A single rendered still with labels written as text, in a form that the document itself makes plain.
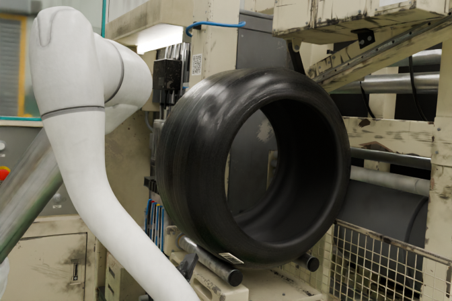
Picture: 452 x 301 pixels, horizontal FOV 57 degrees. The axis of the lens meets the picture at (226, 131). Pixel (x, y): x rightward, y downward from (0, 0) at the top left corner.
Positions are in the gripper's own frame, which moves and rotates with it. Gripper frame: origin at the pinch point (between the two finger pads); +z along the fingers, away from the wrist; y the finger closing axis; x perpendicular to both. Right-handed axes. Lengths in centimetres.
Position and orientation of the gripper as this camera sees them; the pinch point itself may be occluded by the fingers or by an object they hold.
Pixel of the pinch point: (187, 266)
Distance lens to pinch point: 100.5
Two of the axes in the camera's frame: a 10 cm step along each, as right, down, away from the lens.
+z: 2.3, -4.0, 8.8
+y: 3.8, 8.8, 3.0
